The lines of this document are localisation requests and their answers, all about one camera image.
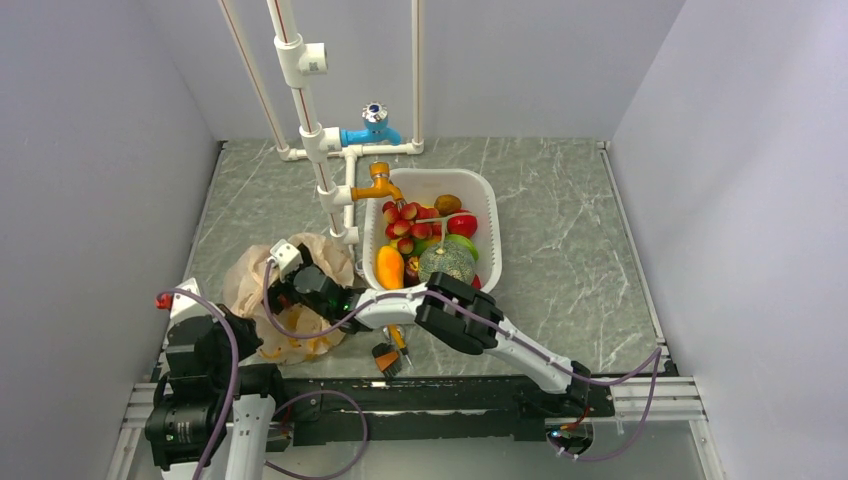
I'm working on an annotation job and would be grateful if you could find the peach plastic bag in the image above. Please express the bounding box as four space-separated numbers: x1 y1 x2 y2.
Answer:
222 233 355 365

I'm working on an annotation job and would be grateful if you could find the yellow orange fake mango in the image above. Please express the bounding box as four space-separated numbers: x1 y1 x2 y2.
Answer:
375 245 405 290

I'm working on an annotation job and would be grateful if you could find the green netted fake melon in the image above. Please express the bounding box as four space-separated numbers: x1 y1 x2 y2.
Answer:
418 241 476 284

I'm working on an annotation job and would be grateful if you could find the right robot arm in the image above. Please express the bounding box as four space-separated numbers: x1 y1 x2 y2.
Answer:
262 240 590 415

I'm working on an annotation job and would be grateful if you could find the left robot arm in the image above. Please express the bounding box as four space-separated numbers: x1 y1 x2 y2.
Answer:
144 306 288 479

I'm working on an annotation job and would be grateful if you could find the dark purple fake mangosteen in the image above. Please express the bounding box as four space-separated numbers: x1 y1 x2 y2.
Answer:
403 256 421 287

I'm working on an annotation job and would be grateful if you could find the brown fake kiwi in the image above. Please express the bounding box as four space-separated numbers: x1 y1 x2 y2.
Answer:
433 194 462 216

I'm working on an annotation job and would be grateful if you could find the green fake lime slice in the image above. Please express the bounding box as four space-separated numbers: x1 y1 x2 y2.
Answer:
446 234 479 261

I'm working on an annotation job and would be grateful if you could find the red fake apple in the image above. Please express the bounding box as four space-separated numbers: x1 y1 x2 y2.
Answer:
447 210 478 239

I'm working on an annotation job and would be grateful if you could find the orange black brush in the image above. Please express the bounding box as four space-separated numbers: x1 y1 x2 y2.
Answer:
371 342 403 380

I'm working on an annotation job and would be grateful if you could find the orange faucet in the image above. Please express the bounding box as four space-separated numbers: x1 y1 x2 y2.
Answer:
351 162 405 202

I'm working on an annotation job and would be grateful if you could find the blue faucet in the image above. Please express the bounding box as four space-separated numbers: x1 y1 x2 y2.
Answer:
340 102 403 147

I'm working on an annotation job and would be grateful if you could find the white plastic basin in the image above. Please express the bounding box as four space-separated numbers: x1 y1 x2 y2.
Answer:
360 168 502 293

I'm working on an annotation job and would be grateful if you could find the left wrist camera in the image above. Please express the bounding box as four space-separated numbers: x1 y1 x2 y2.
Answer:
155 277 208 328

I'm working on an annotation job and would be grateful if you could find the white PVC pipe frame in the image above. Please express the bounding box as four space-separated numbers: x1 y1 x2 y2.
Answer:
218 1 424 256

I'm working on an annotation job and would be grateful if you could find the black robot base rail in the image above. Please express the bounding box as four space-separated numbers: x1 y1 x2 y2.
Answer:
267 376 615 452

